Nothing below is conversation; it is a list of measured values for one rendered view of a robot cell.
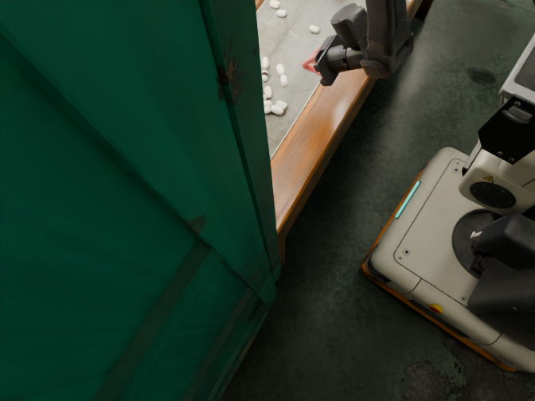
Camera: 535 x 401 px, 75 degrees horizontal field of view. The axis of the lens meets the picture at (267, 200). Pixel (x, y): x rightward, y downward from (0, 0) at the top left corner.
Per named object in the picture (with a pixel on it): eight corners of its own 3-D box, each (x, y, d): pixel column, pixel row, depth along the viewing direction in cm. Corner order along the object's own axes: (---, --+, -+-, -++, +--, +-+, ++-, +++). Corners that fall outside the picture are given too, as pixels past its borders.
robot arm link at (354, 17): (384, 79, 67) (413, 48, 67) (359, 29, 60) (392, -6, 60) (344, 75, 76) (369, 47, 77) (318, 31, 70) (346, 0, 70)
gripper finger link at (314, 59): (290, 62, 84) (320, 56, 77) (305, 41, 86) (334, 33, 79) (306, 83, 88) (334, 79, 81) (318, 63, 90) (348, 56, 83)
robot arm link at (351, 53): (376, 72, 72) (388, 52, 73) (363, 44, 68) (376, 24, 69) (349, 75, 77) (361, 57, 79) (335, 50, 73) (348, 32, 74)
